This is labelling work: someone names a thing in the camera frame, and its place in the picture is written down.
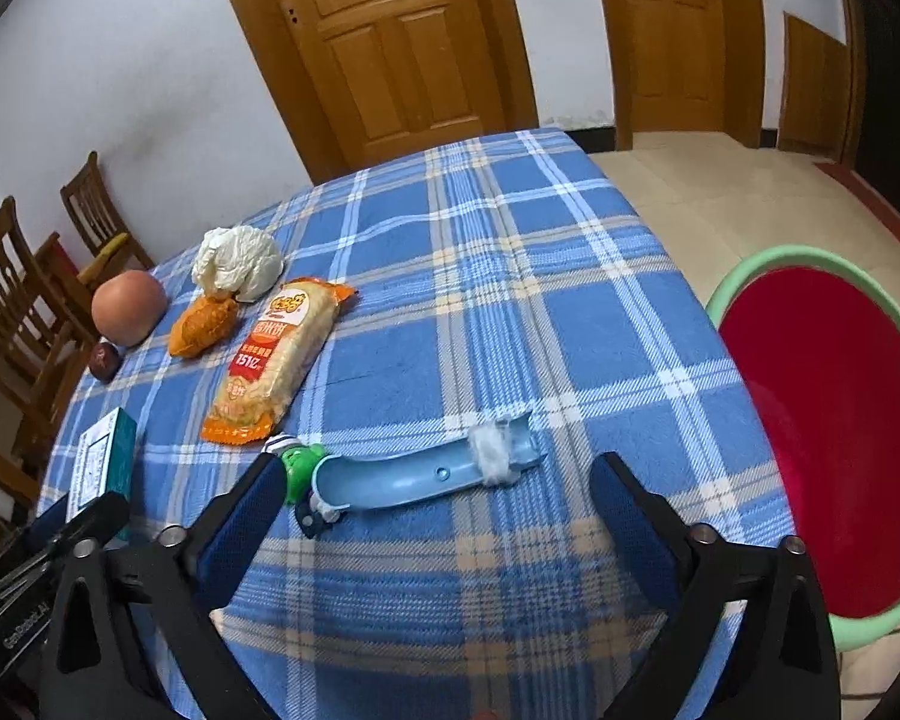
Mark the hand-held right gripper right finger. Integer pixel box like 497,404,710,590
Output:
591,454,842,720

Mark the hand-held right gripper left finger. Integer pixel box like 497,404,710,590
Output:
41,456,287,720

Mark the white and teal box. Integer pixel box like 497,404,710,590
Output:
67,409,138,542

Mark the green toy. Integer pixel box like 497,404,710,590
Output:
266,433,332,505

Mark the orange and yellow snack packet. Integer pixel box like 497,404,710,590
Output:
199,277,358,446

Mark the curved light blue plastic piece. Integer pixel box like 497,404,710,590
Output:
295,409,548,539

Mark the red basin with green rim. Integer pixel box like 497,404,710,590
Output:
705,246,900,653

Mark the small dark red fruit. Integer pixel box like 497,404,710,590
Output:
90,340,122,382

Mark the large wooden chair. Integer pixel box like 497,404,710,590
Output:
0,197,97,512

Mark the crumpled orange wrapper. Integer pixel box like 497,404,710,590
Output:
169,294,239,359

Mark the round orange grapefruit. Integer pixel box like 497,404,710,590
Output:
91,271,169,348

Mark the yellow seat cushion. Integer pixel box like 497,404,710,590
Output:
82,234,131,275

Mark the blue plaid tablecloth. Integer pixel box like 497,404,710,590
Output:
41,127,792,720

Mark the wooden chair with cushion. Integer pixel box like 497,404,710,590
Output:
60,151,155,287

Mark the red doormat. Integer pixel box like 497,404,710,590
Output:
814,160,900,245

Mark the black metal door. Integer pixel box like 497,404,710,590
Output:
836,0,890,181

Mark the wooden panel door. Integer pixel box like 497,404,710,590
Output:
206,0,541,185

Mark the wooden wall panel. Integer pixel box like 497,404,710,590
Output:
776,13,857,163

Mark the wooden door with handle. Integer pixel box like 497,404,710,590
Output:
589,0,767,152

